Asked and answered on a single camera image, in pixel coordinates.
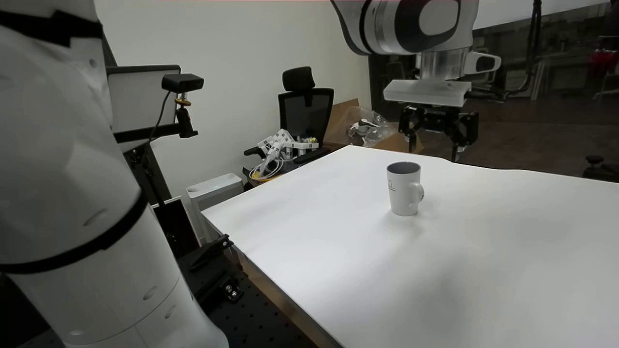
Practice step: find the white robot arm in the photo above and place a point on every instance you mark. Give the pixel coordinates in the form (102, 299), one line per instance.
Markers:
(438, 34)

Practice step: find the white box on floor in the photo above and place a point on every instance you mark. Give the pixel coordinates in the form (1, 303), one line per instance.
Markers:
(216, 191)

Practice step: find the white mug dark interior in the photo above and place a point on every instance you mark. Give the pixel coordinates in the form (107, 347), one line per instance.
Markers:
(405, 189)

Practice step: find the white wrist mounting plate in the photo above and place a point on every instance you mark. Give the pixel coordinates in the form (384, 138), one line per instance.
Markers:
(427, 92)

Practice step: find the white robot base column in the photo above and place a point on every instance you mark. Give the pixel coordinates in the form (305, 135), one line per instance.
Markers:
(77, 231)

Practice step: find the white black robot toy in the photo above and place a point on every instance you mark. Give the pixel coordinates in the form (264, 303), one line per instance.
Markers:
(276, 152)

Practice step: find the black office chair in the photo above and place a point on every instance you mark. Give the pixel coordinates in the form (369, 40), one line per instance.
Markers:
(305, 111)

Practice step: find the black camera on mount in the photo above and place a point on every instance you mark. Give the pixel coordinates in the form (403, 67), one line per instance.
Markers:
(181, 86)

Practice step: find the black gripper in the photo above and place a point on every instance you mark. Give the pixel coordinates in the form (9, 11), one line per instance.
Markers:
(458, 125)

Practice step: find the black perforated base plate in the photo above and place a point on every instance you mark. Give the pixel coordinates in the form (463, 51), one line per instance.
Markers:
(235, 305)

